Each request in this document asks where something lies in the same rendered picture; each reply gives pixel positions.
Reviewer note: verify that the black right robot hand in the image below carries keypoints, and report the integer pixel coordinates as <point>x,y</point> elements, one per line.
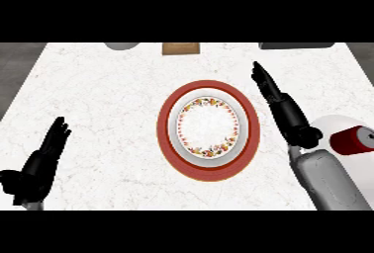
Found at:
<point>286,112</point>

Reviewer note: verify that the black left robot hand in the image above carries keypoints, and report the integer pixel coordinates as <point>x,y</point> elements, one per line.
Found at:
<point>35,168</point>

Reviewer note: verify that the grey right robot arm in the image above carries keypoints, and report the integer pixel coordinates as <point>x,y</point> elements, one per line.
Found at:
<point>326,183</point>

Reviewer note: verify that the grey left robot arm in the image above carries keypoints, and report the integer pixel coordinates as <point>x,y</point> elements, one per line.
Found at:
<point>32,206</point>

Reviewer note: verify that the red can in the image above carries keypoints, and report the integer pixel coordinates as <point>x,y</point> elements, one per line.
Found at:
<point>350,140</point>

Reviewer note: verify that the white floral rimmed plate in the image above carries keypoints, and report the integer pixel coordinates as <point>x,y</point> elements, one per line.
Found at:
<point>208,127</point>

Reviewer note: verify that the red round placemat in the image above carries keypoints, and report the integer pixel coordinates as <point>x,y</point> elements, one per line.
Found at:
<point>208,130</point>

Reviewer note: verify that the dark grey appliance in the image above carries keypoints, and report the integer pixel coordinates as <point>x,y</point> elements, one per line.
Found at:
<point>297,45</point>

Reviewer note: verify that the brown wooden block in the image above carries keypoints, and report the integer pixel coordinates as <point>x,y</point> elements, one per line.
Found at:
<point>180,48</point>

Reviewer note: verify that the grey rounded object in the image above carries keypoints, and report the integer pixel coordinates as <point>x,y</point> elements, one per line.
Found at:
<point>121,45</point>

